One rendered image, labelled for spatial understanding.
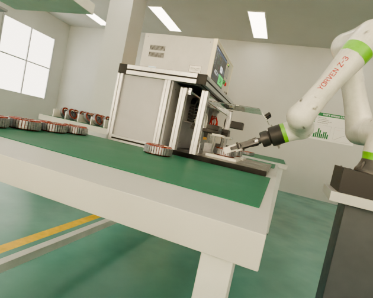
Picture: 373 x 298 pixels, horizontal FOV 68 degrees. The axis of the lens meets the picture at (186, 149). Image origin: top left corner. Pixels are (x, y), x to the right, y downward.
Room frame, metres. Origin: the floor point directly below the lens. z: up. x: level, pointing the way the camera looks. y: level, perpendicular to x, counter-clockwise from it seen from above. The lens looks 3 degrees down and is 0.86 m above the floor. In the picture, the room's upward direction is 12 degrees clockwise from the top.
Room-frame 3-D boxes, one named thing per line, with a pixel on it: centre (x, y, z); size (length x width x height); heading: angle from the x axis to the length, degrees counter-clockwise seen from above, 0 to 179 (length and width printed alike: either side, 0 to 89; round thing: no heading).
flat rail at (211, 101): (1.50, -0.13, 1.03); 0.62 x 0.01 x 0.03; 161
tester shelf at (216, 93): (1.57, 0.08, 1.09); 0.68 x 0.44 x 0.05; 161
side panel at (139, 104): (1.29, 0.26, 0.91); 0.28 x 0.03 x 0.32; 71
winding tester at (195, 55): (1.59, 0.07, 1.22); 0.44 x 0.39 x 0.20; 161
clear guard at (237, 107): (1.65, -0.28, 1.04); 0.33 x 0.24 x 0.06; 71
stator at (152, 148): (1.07, 0.11, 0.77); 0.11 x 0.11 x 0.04
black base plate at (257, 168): (1.48, -0.21, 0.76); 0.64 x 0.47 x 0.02; 161
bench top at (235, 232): (1.55, 0.01, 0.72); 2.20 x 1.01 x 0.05; 161
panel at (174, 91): (1.55, 0.01, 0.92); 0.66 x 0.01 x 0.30; 161
